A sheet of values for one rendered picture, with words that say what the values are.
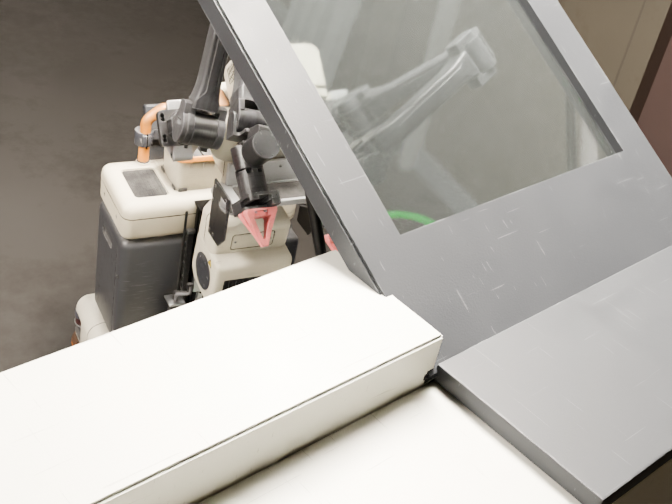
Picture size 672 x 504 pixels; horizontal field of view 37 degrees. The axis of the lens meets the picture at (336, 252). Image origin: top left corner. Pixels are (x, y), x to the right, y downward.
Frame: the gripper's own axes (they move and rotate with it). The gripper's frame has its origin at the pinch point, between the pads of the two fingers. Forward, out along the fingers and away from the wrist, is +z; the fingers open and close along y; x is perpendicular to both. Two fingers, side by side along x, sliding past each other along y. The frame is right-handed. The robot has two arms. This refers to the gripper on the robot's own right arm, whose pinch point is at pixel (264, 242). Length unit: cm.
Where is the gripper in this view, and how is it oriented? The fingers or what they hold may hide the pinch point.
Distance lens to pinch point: 198.7
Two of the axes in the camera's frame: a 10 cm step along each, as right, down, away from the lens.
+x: 8.7, -1.3, 4.7
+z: 2.1, 9.7, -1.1
